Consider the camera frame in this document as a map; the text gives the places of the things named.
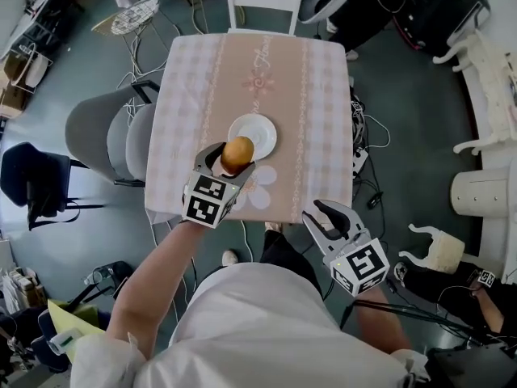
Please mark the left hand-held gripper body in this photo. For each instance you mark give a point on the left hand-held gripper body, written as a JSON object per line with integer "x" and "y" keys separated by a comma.
{"x": 204, "y": 200}

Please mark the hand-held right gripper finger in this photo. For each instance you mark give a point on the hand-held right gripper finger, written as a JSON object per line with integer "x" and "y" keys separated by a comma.
{"x": 345, "y": 216}
{"x": 317, "y": 233}

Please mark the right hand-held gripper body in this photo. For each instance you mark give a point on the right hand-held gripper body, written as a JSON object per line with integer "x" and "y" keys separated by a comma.
{"x": 359, "y": 265}

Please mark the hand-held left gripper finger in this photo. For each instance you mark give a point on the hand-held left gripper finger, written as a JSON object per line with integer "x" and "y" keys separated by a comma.
{"x": 202, "y": 156}
{"x": 246, "y": 171}

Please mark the white round plate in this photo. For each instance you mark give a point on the white round plate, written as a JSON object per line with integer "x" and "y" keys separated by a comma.
{"x": 262, "y": 132}

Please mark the person's right forearm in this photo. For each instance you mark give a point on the person's right forearm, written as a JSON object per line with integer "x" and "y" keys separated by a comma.
{"x": 381, "y": 321}

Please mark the person's left forearm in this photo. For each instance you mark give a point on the person's left forearm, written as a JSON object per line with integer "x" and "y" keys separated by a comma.
{"x": 153, "y": 281}

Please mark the black power adapter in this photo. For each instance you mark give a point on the black power adapter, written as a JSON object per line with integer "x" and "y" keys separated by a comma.
{"x": 374, "y": 200}

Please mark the person's black trousers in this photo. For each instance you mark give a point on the person's black trousers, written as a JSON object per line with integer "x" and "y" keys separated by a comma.
{"x": 288, "y": 257}

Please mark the person's white shoe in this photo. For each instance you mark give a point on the person's white shoe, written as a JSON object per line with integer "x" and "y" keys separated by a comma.
{"x": 229, "y": 258}
{"x": 274, "y": 226}

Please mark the white power strip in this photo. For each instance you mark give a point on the white power strip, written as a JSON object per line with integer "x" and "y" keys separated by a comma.
{"x": 358, "y": 162}

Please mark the white stool with woven seat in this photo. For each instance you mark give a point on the white stool with woven seat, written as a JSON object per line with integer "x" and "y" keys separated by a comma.
{"x": 444, "y": 249}

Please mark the pink checked tablecloth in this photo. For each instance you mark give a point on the pink checked tablecloth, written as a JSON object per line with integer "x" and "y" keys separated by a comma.
{"x": 258, "y": 75}

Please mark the gripper lying on floor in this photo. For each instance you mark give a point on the gripper lying on floor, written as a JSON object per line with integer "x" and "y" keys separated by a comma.
{"x": 357, "y": 108}

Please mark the grey upholstered chair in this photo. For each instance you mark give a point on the grey upholstered chair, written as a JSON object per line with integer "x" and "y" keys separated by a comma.
{"x": 93, "y": 132}

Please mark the person's white shirt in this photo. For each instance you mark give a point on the person's white shirt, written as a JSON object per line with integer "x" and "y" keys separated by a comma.
{"x": 258, "y": 330}

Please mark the white round cabinet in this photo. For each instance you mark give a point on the white round cabinet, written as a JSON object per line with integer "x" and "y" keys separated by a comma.
{"x": 484, "y": 192}

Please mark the black equipment case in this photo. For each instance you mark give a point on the black equipment case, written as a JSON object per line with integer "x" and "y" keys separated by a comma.
{"x": 472, "y": 366}

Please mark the white wooden chair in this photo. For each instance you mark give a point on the white wooden chair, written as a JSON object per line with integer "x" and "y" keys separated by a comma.
{"x": 264, "y": 2}

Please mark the dark blue chair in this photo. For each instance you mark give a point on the dark blue chair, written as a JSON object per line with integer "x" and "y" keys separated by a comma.
{"x": 32, "y": 176}

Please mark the yellow green sheet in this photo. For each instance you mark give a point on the yellow green sheet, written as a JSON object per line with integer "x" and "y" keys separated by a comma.
{"x": 76, "y": 321}

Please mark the white ornate furniture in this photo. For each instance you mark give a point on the white ornate furniture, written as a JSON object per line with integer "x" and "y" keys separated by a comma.
{"x": 494, "y": 91}

